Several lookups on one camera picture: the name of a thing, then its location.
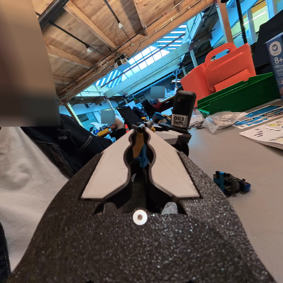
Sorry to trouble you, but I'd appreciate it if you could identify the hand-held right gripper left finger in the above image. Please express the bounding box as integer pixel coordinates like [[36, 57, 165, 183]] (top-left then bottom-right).
[[81, 129, 135, 201]]

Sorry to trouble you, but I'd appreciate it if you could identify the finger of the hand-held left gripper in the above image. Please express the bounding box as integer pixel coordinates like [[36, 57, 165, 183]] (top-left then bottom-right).
[[154, 129, 192, 144]]

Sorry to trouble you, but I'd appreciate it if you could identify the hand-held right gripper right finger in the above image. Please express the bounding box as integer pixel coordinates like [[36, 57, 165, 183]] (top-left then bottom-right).
[[145, 128, 200, 201]]

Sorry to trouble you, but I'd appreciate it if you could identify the yellow blue brick assembly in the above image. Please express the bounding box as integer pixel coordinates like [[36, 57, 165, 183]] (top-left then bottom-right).
[[132, 123, 156, 168]]

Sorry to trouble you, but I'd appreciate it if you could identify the black blue brick assembly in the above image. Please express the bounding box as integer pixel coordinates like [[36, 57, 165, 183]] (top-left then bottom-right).
[[213, 170, 251, 197]]

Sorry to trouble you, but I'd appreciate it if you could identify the grey desk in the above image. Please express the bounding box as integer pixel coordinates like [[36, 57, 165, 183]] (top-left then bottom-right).
[[184, 100, 283, 283]]

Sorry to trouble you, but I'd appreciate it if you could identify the blue toy robot model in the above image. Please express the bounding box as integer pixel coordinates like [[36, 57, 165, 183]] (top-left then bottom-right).
[[150, 112, 173, 126]]

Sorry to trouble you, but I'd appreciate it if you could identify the clear plastic bag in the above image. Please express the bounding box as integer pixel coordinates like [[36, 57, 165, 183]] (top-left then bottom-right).
[[204, 111, 248, 134]]

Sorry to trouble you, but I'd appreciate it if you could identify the red plastic bin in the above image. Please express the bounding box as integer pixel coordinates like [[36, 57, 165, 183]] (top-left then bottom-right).
[[181, 43, 257, 106]]

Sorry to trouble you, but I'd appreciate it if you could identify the black plastic bin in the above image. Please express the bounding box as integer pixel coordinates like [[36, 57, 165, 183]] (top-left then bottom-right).
[[117, 106, 143, 129]]

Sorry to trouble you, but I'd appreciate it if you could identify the green plastic bin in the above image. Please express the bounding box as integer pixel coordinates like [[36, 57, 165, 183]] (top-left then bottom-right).
[[197, 72, 281, 116]]

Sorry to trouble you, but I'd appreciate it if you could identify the skylight window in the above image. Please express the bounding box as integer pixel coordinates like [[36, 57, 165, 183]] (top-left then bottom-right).
[[95, 24, 188, 87]]

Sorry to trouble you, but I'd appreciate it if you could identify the blue white leaflet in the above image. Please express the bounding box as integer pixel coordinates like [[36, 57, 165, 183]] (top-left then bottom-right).
[[234, 105, 283, 129]]

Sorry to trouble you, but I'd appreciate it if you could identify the white shirt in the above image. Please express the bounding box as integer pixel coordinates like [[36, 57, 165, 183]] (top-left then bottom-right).
[[0, 126, 71, 271]]

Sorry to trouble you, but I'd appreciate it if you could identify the building instruction booklet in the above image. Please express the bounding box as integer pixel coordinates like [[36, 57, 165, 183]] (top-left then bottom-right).
[[239, 116, 283, 150]]

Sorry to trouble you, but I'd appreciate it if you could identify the dark blue toy set box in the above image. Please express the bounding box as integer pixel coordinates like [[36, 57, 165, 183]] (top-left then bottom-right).
[[265, 32, 283, 100]]

